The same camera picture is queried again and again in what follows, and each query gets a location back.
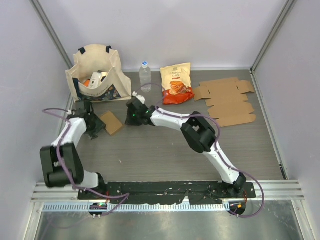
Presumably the orange item in tote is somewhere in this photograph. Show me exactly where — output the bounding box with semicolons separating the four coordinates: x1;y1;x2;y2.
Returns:
83;79;90;87

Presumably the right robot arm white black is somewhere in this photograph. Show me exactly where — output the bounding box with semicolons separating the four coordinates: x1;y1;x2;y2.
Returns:
125;96;247;198

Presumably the beige canvas tote bag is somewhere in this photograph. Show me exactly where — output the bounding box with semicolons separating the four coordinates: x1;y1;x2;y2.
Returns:
65;44;132;102

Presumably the slotted cable duct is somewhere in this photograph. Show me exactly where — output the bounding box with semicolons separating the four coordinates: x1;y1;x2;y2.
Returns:
42;201;230;213

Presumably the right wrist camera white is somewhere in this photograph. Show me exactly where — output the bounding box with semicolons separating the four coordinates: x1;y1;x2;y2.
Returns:
132;91;146;104

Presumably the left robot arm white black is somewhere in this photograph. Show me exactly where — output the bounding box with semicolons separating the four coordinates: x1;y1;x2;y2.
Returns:
40;99;107;200

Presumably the clear plastic water bottle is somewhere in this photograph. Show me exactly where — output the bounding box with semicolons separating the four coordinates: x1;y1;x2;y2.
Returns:
139;61;152;93

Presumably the large cardboard box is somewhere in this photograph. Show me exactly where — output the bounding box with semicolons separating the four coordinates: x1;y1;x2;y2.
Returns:
193;77;256;127

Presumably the cassava chips bag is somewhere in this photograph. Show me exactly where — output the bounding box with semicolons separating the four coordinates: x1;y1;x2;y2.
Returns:
160;62;195;105

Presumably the aluminium frame rail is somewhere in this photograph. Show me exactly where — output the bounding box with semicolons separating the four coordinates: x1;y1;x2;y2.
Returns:
31;181;81;203

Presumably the small brown cardboard box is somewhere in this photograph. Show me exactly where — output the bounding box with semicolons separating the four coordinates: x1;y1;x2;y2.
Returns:
99;111;124;136

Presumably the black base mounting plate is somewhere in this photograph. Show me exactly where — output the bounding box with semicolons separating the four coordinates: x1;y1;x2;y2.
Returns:
76;180;257;206

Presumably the white box in tote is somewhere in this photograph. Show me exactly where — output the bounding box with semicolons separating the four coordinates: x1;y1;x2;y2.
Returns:
88;71;108;89

